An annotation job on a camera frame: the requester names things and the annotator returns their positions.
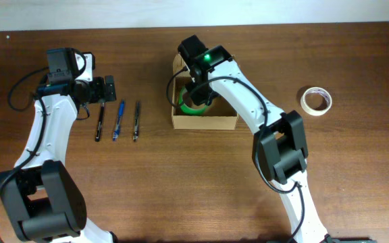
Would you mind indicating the brown cardboard box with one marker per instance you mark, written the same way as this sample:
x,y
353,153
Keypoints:
x,y
218,116

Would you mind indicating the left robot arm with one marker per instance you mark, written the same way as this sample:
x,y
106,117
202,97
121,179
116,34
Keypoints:
x,y
41,200

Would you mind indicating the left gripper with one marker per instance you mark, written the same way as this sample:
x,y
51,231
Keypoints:
x,y
109,88

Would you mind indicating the dark grey pen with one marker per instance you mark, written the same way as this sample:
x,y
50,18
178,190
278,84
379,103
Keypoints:
x,y
136,121

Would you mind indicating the blue pen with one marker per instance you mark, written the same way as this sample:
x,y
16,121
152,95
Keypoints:
x,y
120,113

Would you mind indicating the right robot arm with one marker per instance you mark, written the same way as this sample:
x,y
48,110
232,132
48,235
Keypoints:
x,y
279,143

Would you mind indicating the black pen with clip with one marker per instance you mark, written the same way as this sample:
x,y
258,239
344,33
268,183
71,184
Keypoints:
x,y
100,123

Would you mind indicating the green tape roll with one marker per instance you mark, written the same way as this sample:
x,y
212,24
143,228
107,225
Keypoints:
x,y
189,110

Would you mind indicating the beige masking tape roll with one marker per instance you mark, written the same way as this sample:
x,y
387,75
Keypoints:
x,y
319,91

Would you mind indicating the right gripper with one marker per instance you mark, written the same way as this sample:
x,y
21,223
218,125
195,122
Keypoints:
x,y
200,98

